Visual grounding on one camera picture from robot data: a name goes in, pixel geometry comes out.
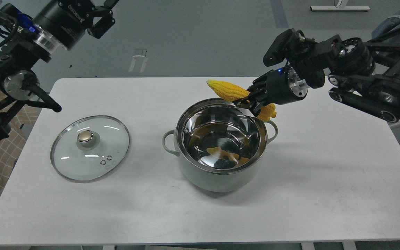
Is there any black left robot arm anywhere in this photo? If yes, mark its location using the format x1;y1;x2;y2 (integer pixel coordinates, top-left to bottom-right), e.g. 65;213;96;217
0;0;118;141

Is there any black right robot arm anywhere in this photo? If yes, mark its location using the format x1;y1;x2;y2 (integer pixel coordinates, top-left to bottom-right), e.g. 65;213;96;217
234;29;400;123

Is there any yellow corn cob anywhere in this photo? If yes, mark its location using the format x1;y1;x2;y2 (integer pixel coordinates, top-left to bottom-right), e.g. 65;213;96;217
206;79;277;122

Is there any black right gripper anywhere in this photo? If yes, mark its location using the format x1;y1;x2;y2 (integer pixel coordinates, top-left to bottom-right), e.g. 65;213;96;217
232;69;309;117

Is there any grey steel cooking pot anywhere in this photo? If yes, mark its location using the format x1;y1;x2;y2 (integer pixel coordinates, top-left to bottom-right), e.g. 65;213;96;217
162;98;279;193

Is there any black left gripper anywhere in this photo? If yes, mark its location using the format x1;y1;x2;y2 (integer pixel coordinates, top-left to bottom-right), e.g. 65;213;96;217
33;0;119;50

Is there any white floor bar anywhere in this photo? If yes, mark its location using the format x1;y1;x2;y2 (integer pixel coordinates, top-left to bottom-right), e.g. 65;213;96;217
310;6;371;11

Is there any glass pot lid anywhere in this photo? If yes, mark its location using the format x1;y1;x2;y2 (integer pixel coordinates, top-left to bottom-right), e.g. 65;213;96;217
50;115;131;183

